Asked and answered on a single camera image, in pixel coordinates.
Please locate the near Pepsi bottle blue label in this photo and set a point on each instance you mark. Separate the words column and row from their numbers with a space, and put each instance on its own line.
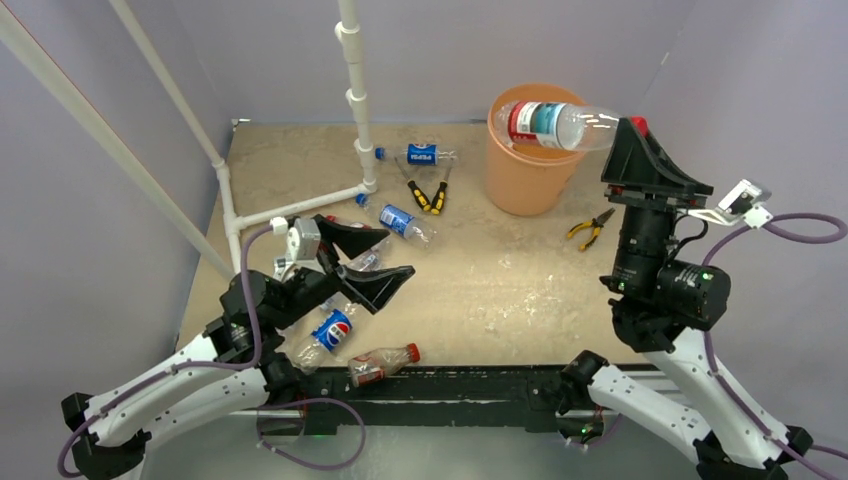
column 316, row 348

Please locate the white PVC pipe frame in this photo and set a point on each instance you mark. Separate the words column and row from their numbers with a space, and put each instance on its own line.
column 18, row 39

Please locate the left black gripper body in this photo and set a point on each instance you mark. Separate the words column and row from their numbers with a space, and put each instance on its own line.
column 307, row 288

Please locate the middle Pepsi bottle blue label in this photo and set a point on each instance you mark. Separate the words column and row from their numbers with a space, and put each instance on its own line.
column 411, row 228

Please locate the right yellow black screwdriver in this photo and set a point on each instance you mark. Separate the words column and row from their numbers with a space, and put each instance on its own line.
column 439, row 199

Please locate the orange plastic bin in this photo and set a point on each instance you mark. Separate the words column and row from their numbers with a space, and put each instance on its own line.
column 527, row 180

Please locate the clear crushed water bottle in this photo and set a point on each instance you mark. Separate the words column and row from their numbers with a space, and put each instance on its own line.
column 366, row 262

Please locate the yellow black screwdriver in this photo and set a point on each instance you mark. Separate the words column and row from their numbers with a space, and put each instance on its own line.
column 420, row 198
column 439, row 199

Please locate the pepsi bottle blue label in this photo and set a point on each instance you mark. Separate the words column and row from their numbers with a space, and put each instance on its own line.
column 417, row 154
column 411, row 228
column 316, row 348

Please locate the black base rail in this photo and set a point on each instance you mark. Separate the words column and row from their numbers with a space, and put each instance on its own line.
column 527, row 396

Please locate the aluminium frame rail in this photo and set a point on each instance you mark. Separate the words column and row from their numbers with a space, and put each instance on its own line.
column 621, row 126

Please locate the large red label bottle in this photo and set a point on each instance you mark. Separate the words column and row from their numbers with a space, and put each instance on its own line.
column 555, row 125

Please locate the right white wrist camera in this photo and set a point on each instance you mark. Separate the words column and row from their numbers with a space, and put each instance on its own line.
column 745, row 203

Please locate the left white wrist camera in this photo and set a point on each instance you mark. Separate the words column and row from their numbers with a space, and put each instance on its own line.
column 302, row 242

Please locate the far Pepsi bottle blue label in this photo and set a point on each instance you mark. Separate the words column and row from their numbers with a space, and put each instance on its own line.
column 417, row 154

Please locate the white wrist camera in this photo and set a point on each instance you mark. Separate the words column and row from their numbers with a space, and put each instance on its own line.
column 302, row 242
column 745, row 203

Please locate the brown bottle red cap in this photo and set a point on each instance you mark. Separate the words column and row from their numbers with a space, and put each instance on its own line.
column 378, row 364

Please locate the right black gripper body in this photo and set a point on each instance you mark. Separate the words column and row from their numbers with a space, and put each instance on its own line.
column 640, row 234

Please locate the left yellow black screwdriver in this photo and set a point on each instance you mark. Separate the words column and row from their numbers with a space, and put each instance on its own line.
column 420, row 198

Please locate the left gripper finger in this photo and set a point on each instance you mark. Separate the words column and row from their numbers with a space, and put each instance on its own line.
column 352, row 241
column 372, row 290

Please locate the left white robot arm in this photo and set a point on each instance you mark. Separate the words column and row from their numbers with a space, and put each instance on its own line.
column 237, row 362

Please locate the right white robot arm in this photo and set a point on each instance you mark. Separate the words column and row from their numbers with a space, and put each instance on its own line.
column 663, row 307

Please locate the yellow handled pliers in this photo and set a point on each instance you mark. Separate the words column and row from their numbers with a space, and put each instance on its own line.
column 593, row 225

